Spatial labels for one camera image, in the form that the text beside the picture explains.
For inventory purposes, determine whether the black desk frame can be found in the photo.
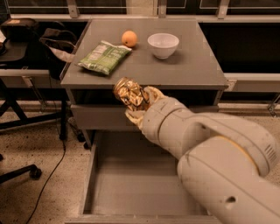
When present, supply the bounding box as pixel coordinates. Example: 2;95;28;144
0;67;68;141

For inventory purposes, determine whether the white bowl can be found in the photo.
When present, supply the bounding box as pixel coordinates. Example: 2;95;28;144
147;33;179;60

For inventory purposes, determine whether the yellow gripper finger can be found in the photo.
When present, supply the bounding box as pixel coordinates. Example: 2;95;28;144
143;86;166;105
125;109;145;130

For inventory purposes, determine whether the black floor cable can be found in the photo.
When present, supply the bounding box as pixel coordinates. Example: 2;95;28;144
24;84;67;224

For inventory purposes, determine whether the orange fruit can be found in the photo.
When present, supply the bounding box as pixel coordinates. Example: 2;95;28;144
122;31;137;47

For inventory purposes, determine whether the dark backpack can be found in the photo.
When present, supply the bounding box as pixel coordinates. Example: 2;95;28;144
39;28;77;80

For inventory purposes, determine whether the green chip bag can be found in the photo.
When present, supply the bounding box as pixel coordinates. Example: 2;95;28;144
77;40;132;75

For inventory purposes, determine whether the orange soda can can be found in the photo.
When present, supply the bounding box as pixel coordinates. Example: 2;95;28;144
113;77;150;111

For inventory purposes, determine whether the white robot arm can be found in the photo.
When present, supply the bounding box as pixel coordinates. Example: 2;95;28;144
122;87;280;224

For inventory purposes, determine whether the open grey middle drawer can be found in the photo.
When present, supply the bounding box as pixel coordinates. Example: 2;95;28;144
65;131;221;224

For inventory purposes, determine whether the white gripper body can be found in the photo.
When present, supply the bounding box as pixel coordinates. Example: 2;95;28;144
142;97;190;152

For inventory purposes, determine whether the grey drawer cabinet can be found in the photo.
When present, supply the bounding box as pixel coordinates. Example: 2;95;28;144
61;17;227;144

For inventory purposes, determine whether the black office chair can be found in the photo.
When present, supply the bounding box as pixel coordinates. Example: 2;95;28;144
0;164;42;184

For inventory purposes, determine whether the closed grey top drawer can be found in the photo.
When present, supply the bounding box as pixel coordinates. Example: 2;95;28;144
70;103;220;131

